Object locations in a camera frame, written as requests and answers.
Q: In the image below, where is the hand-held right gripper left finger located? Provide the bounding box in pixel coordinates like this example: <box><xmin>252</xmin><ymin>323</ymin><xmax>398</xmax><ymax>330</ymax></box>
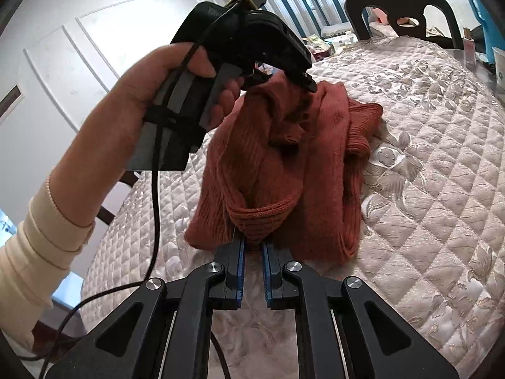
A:
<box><xmin>45</xmin><ymin>239</ymin><xmax>247</xmax><ymax>379</ymax></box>

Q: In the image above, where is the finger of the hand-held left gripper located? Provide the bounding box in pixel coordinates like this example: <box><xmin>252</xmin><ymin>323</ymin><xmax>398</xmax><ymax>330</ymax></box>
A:
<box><xmin>285</xmin><ymin>69</ymin><xmax>317</xmax><ymax>93</ymax></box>

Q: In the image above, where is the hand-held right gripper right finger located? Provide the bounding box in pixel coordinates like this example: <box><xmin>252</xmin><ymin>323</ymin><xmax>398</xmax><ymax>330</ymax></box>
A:
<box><xmin>262</xmin><ymin>241</ymin><xmax>460</xmax><ymax>379</ymax></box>

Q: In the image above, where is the red knitted sweater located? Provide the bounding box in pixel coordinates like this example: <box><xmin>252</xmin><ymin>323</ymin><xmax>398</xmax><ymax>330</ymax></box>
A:
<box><xmin>185</xmin><ymin>72</ymin><xmax>384</xmax><ymax>266</ymax></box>

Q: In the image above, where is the person's left forearm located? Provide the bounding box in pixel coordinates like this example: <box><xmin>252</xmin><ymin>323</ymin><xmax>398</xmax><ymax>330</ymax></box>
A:
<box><xmin>0</xmin><ymin>126</ymin><xmax>137</xmax><ymax>350</ymax></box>

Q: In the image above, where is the person's left hand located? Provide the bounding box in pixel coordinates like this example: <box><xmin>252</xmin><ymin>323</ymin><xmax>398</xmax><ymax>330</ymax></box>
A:
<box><xmin>79</xmin><ymin>43</ymin><xmax>246</xmax><ymax>171</ymax></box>

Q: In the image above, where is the pile of books and packets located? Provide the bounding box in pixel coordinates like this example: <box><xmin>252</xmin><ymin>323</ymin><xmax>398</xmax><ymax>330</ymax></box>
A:
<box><xmin>302</xmin><ymin>27</ymin><xmax>358</xmax><ymax>63</ymax></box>

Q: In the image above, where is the pink cloth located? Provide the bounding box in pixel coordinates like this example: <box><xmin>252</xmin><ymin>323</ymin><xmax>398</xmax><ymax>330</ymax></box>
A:
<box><xmin>369</xmin><ymin>7</ymin><xmax>397</xmax><ymax>34</ymax></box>

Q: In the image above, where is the beige quilted floral cover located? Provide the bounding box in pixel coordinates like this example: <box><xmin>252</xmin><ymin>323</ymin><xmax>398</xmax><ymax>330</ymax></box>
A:
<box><xmin>81</xmin><ymin>35</ymin><xmax>505</xmax><ymax>379</ymax></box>

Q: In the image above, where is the white panelled door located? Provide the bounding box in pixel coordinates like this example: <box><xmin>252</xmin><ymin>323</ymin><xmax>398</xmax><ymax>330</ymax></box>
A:
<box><xmin>0</xmin><ymin>0</ymin><xmax>222</xmax><ymax>135</ymax></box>

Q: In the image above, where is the pink glass bottle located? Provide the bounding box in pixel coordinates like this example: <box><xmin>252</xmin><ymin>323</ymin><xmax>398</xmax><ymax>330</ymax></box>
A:
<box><xmin>462</xmin><ymin>27</ymin><xmax>477</xmax><ymax>69</ymax></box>

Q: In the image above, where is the teal hanging garment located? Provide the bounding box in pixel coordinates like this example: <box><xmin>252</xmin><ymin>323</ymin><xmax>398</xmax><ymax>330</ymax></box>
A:
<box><xmin>469</xmin><ymin>0</ymin><xmax>494</xmax><ymax>64</ymax></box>

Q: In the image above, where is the white paper cup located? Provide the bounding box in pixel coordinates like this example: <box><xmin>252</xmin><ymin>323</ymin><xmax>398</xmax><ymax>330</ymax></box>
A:
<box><xmin>491</xmin><ymin>46</ymin><xmax>505</xmax><ymax>87</ymax></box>

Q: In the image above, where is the black cable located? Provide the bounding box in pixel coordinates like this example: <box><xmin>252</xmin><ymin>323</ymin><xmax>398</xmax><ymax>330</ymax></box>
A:
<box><xmin>16</xmin><ymin>39</ymin><xmax>233</xmax><ymax>379</ymax></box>

